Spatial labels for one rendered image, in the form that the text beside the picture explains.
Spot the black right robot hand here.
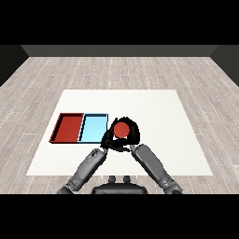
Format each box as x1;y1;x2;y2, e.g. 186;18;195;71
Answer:
113;116;141;153

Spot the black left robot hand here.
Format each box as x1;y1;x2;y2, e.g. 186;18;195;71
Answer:
100;117;120;151

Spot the red can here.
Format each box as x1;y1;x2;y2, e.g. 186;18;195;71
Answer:
113;121;132;140

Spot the light blue shallow open box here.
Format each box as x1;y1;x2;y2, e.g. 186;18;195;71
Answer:
77;113;109;145

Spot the red shallow open box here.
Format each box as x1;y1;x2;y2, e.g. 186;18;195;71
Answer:
49;112;85;145

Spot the dark grey robot body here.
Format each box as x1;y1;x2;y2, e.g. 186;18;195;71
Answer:
91;175;149;195

